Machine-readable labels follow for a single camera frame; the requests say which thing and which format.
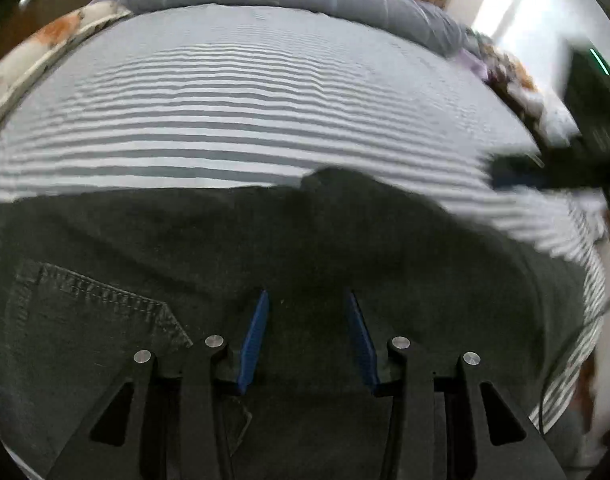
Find carved dark wooden headboard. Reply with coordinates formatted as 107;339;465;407
0;0;126;86

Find white floral pillow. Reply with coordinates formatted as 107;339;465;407
0;1;133;133

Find light purple sheet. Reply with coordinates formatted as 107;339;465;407
455;52;490;81

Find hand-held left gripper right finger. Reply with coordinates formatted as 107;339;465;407
347;289;568;480

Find black denim pants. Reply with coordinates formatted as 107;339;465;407
0;166;588;480

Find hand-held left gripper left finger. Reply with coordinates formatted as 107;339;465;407
47;289;270;480

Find floral blanket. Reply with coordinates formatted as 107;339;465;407
477;42;540;106

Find grey white striped bed sheet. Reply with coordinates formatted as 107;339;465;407
0;2;608;433

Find black flat television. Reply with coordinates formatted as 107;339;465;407
564;46;610;153

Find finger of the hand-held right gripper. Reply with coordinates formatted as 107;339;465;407
487;147;610;192

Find white dotted cloth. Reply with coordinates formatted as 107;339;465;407
527;95;580;146

